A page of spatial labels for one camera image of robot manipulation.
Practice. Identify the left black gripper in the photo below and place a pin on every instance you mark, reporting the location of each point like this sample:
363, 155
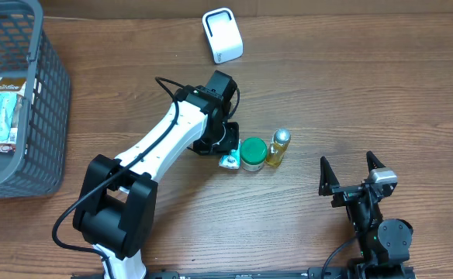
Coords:
227, 140

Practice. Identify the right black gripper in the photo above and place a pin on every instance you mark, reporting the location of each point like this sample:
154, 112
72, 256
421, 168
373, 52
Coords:
344, 193

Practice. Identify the small teal white packet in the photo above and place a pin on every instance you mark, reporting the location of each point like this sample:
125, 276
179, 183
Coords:
232, 160

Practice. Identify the green lid white jar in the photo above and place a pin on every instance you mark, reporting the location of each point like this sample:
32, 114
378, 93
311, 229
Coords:
253, 152

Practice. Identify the yellow drink bottle silver cap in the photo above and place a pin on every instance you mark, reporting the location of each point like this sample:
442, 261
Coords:
278, 146

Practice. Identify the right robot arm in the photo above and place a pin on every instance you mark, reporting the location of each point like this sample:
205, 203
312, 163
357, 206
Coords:
384, 243

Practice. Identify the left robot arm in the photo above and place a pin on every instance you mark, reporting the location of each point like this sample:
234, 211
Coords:
118, 195

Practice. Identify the white barcode scanner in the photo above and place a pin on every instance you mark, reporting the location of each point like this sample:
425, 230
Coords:
223, 35

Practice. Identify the brown snack packet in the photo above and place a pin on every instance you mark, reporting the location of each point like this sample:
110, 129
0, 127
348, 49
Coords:
12, 84

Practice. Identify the grey plastic mesh basket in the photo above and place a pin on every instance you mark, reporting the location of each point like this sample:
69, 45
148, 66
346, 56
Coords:
36, 166

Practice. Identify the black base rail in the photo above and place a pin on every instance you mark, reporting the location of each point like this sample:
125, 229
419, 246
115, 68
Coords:
250, 274

